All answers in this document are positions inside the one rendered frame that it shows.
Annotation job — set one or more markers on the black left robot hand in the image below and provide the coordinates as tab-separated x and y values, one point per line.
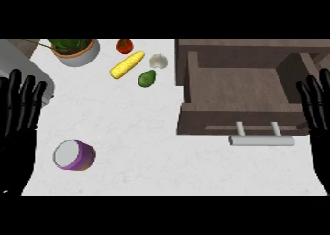
11	128

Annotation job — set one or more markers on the red tomato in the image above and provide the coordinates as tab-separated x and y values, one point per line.
123	46

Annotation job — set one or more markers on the purple can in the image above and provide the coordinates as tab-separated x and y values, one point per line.
75	155

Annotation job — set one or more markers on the yellow corn cob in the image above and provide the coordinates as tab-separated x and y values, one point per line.
125	65

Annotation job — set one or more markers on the brown wooden drawer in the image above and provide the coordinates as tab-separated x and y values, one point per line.
243	101

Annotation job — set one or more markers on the potted green plant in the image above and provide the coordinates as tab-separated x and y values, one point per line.
75	50

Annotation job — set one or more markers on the green avocado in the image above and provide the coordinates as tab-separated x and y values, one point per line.
145	79

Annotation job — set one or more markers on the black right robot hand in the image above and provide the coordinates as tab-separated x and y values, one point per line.
324	128

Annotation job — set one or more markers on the brown wooden cabinet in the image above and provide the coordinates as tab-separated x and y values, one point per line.
258	52

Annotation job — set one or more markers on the white garlic bulb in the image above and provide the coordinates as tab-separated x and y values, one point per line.
157	61

